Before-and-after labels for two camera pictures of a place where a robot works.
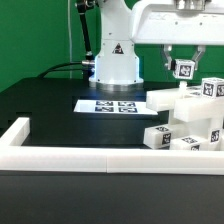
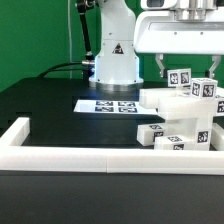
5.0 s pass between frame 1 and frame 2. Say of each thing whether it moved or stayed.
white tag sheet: stayed
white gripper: moved
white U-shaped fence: stayed
